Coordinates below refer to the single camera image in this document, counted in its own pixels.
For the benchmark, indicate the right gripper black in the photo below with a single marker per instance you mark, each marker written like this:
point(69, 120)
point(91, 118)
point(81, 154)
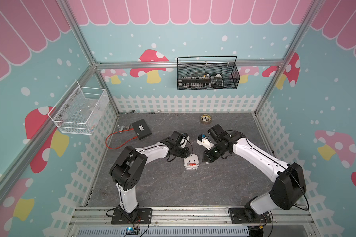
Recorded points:
point(207, 157)

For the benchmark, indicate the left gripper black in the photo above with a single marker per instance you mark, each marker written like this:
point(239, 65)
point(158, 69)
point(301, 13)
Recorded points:
point(184, 154)

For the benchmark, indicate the white alarm device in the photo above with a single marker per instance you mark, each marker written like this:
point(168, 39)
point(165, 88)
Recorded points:
point(191, 162)

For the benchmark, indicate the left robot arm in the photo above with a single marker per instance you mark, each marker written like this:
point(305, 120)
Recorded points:
point(128, 168)

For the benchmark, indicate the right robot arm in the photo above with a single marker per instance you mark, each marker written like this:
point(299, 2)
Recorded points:
point(288, 179)

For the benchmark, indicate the tape roll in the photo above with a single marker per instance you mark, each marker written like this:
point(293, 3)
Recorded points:
point(205, 119)

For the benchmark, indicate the black box device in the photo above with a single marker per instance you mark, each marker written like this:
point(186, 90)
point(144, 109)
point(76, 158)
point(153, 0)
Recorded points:
point(141, 129)

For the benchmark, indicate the metal clip on table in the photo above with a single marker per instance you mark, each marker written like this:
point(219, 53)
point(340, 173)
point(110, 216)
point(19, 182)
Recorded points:
point(122, 128)

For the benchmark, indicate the green circuit board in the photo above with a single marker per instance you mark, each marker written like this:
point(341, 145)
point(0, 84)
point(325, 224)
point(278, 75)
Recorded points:
point(132, 231)

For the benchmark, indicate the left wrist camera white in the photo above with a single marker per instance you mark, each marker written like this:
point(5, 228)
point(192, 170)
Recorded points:
point(183, 140)

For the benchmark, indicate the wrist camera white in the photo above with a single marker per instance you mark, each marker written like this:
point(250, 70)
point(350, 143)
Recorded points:
point(183, 140)
point(204, 141)

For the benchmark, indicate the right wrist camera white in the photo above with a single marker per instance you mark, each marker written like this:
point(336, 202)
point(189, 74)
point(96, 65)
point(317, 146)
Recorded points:
point(204, 141)

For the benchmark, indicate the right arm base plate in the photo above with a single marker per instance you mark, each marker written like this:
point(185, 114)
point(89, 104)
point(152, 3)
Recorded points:
point(242, 215)

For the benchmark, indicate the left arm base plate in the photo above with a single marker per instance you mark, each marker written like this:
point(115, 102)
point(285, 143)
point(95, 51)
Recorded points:
point(138, 216)

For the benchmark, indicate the black wire mesh basket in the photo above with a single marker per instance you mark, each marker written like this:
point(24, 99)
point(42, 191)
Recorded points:
point(207, 73)

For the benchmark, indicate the white wire basket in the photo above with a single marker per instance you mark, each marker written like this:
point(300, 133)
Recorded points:
point(80, 110)

